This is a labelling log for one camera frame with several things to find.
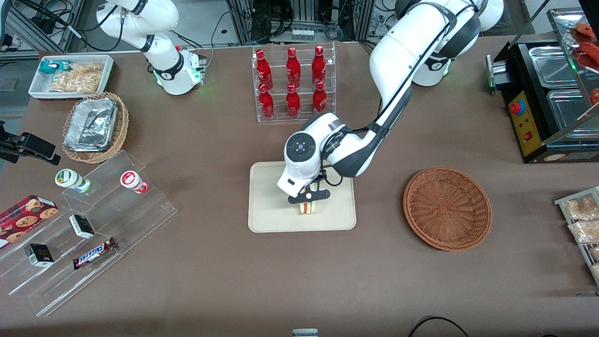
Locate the triangular sandwich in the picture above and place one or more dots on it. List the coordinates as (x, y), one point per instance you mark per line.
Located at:
(307, 208)

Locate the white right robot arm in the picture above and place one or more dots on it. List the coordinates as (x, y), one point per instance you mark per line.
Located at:
(166, 70)

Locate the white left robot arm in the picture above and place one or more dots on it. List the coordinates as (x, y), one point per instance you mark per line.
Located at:
(398, 51)

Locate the beige rectangular tray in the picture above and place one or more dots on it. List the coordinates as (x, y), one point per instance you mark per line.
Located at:
(271, 210)

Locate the light wicker basket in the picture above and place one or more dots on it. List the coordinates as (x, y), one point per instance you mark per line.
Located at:
(120, 126)

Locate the round brown wicker basket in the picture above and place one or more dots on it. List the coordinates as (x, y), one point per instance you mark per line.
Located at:
(447, 208)

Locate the green lid white cup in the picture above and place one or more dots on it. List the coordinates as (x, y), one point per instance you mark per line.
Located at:
(70, 179)

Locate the aluminium foil container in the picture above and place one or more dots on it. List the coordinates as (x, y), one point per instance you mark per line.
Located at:
(91, 124)

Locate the white rectangular snack bin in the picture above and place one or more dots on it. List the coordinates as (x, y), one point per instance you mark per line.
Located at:
(37, 86)

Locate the red cookie box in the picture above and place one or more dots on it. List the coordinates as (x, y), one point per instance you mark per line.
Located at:
(25, 215)

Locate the clear acrylic bottle rack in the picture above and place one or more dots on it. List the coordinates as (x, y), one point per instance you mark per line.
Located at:
(304, 119)

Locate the clear bag of crackers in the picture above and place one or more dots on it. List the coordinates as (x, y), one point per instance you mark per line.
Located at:
(77, 78)

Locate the teal snack packet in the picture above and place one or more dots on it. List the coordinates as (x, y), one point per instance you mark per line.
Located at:
(51, 66)

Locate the small black white box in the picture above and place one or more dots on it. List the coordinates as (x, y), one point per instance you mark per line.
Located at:
(82, 226)
(39, 255)

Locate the red drink bottle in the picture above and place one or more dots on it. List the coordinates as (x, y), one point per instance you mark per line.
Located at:
(293, 68)
(263, 70)
(319, 100)
(293, 103)
(266, 104)
(318, 65)

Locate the red lid white cup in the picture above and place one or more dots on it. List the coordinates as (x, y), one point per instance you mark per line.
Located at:
(131, 180)

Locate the clear acrylic stepped display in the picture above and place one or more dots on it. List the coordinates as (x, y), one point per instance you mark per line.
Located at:
(117, 220)

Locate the brown Snickers bar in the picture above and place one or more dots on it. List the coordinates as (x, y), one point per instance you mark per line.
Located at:
(93, 252)

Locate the small grey white device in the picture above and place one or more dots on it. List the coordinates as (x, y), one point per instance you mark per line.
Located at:
(305, 333)

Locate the white power strip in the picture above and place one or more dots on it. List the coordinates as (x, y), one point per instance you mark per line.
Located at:
(302, 34)

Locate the black food warmer case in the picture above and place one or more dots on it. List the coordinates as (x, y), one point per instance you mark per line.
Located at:
(524, 126)

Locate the grey snack rack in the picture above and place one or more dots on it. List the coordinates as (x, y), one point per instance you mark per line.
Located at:
(559, 202)

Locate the steel warmer pan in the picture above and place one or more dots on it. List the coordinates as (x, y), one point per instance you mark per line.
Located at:
(568, 110)
(552, 65)

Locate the clear bag of pastry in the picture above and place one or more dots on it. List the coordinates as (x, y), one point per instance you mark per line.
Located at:
(595, 253)
(596, 271)
(582, 206)
(585, 231)

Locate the red food item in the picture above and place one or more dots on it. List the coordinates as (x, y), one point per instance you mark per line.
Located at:
(595, 96)
(590, 55)
(587, 30)

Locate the aluminium frame rack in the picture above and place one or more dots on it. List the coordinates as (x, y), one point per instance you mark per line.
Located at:
(304, 14)

